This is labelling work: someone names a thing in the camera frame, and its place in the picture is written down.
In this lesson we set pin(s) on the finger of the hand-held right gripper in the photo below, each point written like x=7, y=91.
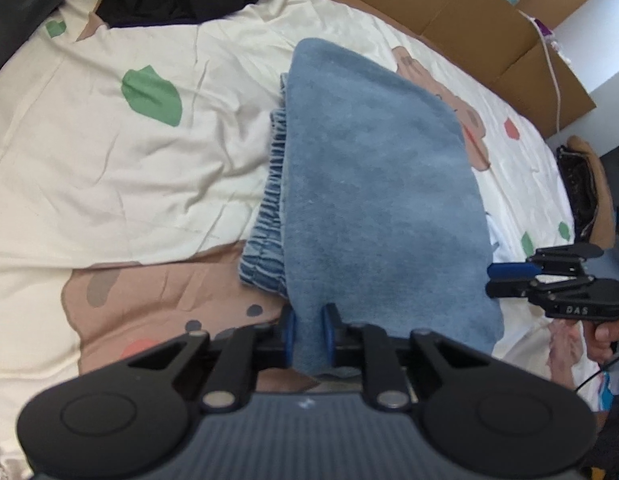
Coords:
x=509, y=290
x=509, y=271

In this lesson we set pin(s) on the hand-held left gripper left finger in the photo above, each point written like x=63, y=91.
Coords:
x=288, y=340

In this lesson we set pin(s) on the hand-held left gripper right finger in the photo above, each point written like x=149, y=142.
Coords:
x=329, y=336

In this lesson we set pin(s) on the person's right hand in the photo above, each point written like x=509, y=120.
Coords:
x=607, y=332

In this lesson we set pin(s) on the teal patterned blanket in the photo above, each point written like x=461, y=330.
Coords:
x=604, y=395

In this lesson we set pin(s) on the brown leather bag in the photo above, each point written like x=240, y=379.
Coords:
x=602, y=195

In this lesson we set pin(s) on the cream bear print bed sheet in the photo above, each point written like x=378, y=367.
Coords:
x=114, y=185

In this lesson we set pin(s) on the flat brown cardboard sheet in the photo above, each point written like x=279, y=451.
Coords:
x=439, y=5

